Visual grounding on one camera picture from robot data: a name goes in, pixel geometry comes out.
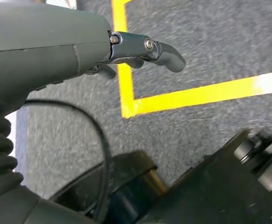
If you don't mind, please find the yellow floor tape outline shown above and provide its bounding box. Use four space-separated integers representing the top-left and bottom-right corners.
110 0 272 119

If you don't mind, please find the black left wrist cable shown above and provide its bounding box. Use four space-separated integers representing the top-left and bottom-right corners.
23 98 114 224

